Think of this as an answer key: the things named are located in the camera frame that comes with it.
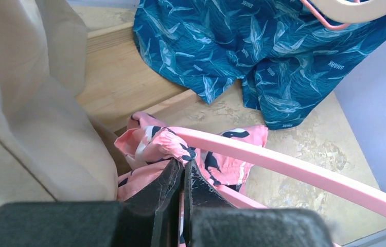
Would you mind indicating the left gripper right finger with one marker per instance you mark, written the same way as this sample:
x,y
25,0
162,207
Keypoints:
x,y
207,220

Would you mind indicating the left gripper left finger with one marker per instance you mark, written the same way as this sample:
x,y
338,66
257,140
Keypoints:
x,y
152,216

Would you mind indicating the pink floral shorts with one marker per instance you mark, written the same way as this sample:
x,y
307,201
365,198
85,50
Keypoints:
x,y
148,145

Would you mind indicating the pink plastic hanger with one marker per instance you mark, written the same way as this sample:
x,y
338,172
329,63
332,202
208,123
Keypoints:
x,y
337,184

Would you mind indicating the blue shark print shorts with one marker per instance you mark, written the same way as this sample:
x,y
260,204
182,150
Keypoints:
x,y
287,60

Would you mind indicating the beige plastic hanger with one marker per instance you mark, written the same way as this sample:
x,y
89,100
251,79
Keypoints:
x,y
351,11

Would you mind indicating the wooden clothes rack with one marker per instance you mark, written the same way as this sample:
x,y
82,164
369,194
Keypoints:
x,y
119,83

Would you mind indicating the beige drawstring shorts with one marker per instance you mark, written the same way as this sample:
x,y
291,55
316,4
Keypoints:
x,y
50,148

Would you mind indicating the thin pink wire hanger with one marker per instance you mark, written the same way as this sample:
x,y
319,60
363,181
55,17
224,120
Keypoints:
x,y
321,19

